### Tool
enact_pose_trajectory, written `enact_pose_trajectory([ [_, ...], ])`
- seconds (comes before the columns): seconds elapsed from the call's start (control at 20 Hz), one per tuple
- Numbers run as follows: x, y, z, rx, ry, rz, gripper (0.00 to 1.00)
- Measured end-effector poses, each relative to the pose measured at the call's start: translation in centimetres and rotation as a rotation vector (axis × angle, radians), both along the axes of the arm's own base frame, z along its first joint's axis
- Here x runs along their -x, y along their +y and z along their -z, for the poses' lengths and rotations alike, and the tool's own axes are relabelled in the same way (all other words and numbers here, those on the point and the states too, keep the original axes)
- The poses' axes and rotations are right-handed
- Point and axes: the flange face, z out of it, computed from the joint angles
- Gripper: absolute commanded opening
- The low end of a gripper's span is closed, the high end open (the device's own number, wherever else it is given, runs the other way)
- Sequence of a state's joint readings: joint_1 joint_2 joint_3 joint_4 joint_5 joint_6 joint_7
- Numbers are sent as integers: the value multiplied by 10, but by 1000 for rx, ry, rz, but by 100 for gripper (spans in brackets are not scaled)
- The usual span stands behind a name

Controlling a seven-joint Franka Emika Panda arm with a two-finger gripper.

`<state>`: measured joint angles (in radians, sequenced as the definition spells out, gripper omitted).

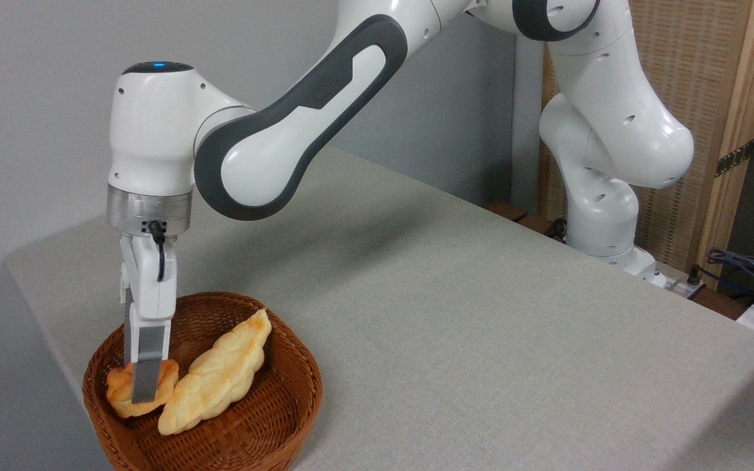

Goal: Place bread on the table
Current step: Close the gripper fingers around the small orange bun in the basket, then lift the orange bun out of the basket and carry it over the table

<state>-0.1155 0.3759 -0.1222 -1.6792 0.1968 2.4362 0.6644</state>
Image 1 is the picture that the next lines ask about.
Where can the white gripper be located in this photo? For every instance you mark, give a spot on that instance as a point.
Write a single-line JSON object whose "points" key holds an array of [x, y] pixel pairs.
{"points": [[144, 288]]}

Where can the small round bread roll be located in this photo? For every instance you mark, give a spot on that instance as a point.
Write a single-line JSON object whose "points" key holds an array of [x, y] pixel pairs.
{"points": [[118, 392]]}

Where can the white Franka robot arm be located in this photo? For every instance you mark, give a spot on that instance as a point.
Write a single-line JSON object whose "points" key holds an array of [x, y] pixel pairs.
{"points": [[154, 131]]}

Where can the long braided bread loaf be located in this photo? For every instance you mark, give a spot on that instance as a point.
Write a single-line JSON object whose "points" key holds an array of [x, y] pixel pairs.
{"points": [[220, 373]]}

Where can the brown woven wicker basket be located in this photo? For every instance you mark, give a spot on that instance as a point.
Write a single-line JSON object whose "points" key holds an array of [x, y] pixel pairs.
{"points": [[266, 418]]}

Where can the black plug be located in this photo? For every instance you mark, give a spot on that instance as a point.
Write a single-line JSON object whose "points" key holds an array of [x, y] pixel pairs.
{"points": [[695, 276]]}

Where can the metal screen hinge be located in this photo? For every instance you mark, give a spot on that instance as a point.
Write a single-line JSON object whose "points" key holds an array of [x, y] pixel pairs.
{"points": [[736, 158]]}

